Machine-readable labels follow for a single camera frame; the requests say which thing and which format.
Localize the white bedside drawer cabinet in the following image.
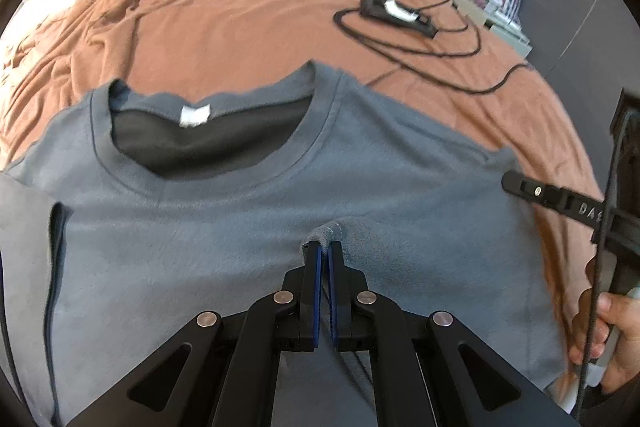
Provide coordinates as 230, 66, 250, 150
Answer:
454, 0, 533, 58

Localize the grey t-shirt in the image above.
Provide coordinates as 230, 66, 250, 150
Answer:
1, 62, 565, 426

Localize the orange-brown bed blanket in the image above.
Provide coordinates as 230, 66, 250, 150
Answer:
0, 0, 606, 403

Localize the right hand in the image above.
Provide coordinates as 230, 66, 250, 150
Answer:
568, 288, 640, 395

